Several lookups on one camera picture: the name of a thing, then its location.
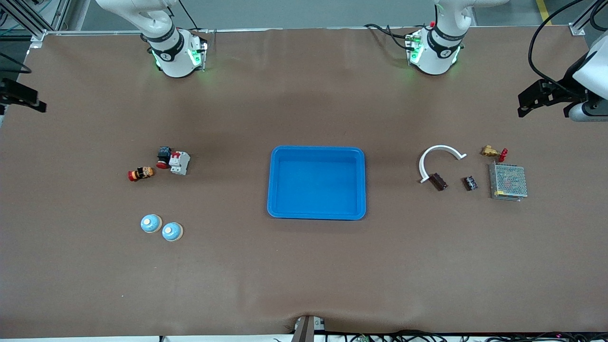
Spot light blue call bell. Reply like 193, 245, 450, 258
140, 214, 163, 234
161, 222, 184, 242

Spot metal mesh power supply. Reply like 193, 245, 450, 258
489, 161, 528, 202

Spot red and orange push button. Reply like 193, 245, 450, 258
127, 166, 155, 182

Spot white circuit breaker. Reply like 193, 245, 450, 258
169, 151, 191, 176

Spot blue plastic tray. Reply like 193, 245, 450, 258
266, 145, 367, 221

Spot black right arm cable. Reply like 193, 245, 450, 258
0, 51, 33, 75

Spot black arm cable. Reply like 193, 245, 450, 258
528, 0, 608, 93
0, 51, 33, 75

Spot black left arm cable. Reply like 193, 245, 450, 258
528, 0, 608, 93

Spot aluminium frame post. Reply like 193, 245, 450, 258
0, 0, 72, 48
569, 0, 608, 37

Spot brass valve with red handle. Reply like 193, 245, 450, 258
480, 145, 508, 163

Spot white curved bracket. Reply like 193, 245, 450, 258
418, 145, 467, 184

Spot black left base cable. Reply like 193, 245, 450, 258
364, 23, 418, 51

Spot black base cable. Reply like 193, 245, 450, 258
177, 0, 209, 34
364, 23, 418, 51

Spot black right base cable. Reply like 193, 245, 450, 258
177, 0, 209, 34

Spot silver table edge rail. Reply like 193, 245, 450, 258
45, 28, 430, 36

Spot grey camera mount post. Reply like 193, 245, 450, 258
291, 314, 326, 342

